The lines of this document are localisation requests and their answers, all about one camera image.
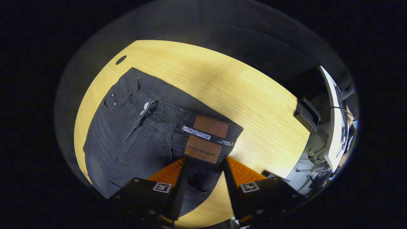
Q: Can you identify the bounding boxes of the olive green cloth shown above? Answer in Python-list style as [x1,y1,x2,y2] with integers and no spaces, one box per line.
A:
[303,130,328,164]

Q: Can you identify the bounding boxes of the black jeans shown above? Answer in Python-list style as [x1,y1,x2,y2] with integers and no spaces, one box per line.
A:
[83,67,244,217]

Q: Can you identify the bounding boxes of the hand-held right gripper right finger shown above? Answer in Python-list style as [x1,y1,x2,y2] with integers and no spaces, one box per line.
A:
[221,157,307,226]

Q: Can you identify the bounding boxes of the black box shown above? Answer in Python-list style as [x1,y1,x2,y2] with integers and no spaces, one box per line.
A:
[294,97,321,133]

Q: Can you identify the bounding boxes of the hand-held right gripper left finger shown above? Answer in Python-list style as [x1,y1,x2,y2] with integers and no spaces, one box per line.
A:
[109,156,192,225]

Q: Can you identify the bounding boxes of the white desk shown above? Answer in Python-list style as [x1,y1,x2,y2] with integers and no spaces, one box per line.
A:
[319,65,348,173]

